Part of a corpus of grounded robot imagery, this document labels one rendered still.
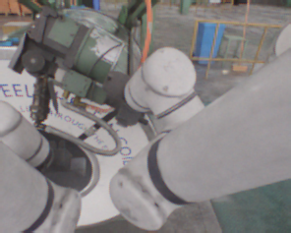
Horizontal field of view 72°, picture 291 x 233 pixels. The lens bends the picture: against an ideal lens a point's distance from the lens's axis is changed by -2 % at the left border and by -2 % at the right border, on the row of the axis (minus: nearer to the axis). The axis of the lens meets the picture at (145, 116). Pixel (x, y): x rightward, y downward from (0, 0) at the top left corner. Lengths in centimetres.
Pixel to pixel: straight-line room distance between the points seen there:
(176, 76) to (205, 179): 19
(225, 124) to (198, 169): 5
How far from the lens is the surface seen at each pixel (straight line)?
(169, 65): 34
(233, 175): 18
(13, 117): 43
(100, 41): 60
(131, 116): 50
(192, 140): 19
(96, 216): 143
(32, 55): 66
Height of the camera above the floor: 157
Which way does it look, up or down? 33 degrees down
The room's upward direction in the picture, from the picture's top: 4 degrees clockwise
